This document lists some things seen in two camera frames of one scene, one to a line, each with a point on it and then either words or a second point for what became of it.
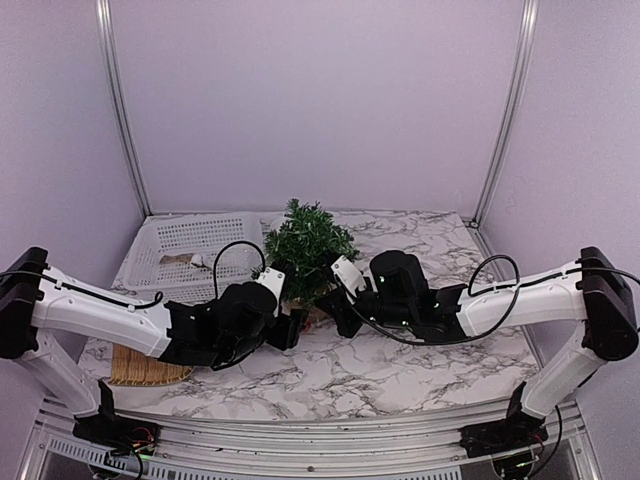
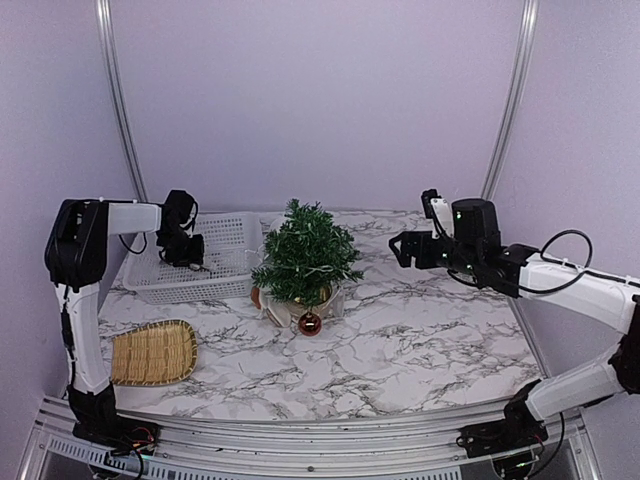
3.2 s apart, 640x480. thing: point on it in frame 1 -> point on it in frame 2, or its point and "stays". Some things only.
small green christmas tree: x=303 y=248 stays
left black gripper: x=291 y=329 -> x=195 y=257
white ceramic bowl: x=276 y=225 stays
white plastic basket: x=189 y=257 stays
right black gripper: x=338 y=310 -> x=410 y=239
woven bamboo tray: x=133 y=368 stays
